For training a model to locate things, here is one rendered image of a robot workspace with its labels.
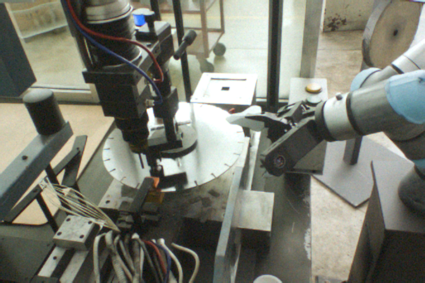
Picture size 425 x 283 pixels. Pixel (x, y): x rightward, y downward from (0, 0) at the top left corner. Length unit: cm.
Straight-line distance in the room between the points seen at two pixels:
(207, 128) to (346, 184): 134
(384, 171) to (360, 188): 99
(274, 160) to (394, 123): 18
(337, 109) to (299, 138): 8
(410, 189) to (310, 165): 24
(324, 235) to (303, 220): 94
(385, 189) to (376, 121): 49
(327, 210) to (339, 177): 24
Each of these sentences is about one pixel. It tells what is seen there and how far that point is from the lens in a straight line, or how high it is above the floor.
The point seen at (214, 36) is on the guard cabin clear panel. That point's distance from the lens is 122.
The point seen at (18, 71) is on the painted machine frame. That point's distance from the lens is 60.
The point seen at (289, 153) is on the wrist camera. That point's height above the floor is 107.
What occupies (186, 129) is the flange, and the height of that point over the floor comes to 96.
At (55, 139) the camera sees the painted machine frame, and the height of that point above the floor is 104.
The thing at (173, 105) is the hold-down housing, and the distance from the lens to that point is 71.
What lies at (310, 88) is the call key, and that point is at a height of 91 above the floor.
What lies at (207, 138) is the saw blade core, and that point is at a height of 95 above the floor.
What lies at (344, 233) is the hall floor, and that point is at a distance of 191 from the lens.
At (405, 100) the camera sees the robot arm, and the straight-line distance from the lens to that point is 58.
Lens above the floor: 147
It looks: 38 degrees down
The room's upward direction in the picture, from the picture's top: 6 degrees counter-clockwise
